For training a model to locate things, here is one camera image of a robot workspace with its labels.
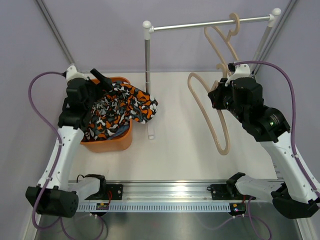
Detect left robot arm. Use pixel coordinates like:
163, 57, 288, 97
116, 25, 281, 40
25, 65, 112, 218

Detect white slotted cable duct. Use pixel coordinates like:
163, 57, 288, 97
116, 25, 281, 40
77, 202, 231, 213

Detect light blue shorts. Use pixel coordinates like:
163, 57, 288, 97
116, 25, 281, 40
108, 124, 130, 140

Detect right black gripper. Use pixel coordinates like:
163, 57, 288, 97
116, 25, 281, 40
209, 78, 247, 124

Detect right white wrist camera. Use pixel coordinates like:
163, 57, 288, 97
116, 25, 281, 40
225, 62, 251, 87

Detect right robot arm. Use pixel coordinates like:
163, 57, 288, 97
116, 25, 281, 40
208, 77, 320, 219

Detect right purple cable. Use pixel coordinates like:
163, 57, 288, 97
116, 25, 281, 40
199, 60, 320, 240

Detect orange plastic basket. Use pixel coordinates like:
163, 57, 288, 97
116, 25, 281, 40
80, 77, 133, 153

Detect beige hanger of camouflage shorts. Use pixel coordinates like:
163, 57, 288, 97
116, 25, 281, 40
187, 62, 231, 156

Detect beige hanger of blue shorts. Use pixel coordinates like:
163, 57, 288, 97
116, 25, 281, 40
203, 12, 241, 66

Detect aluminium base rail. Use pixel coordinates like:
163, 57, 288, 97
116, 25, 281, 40
67, 180, 285, 203

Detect camouflage orange black shorts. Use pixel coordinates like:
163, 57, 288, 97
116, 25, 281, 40
82, 81, 158, 143

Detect white metal clothes rack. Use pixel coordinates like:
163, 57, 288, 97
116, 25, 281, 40
141, 7, 282, 140

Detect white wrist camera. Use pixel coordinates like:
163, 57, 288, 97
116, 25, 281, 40
62, 64, 86, 82
225, 62, 251, 87

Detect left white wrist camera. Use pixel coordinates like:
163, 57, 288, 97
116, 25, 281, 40
62, 64, 86, 82

